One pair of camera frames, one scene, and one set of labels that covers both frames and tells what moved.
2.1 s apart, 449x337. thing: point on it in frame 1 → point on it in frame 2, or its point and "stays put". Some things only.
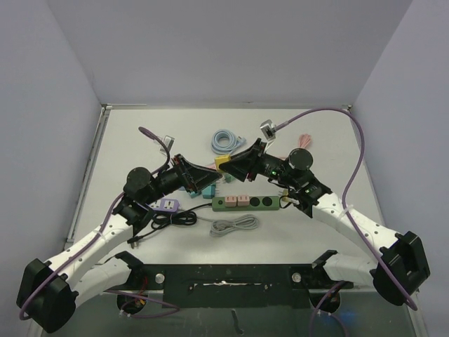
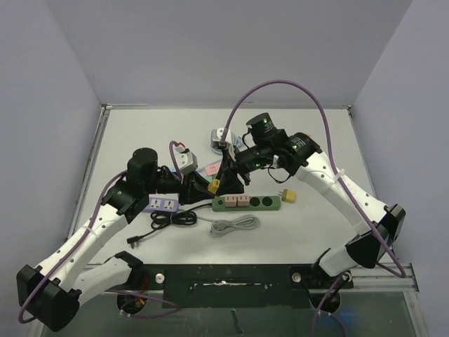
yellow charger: (285, 192) stays put
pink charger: (243, 200) stays put
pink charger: (231, 201) stays put
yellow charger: (220, 160) → (213, 186)
